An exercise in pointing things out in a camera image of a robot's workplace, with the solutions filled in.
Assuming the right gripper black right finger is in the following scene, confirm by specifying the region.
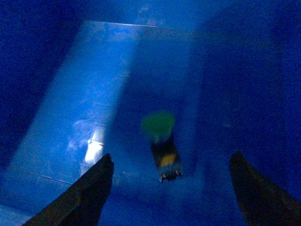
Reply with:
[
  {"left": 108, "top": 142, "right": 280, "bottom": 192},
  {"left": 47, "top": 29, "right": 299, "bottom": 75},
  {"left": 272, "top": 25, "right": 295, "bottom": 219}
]
[{"left": 230, "top": 151, "right": 301, "bottom": 226}]

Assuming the blue target bin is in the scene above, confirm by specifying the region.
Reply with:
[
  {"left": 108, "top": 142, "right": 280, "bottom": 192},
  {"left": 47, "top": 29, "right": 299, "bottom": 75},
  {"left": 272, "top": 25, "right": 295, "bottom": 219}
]
[{"left": 0, "top": 0, "right": 301, "bottom": 226}]

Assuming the green mushroom push button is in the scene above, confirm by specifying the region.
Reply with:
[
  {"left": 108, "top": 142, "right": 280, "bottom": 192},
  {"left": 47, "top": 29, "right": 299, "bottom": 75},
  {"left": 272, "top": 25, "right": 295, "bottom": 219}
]
[{"left": 141, "top": 111, "right": 182, "bottom": 183}]

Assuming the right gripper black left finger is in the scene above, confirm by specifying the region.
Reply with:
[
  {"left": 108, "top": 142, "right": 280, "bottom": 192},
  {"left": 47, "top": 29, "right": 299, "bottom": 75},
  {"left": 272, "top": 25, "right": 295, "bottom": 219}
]
[{"left": 24, "top": 153, "right": 114, "bottom": 226}]

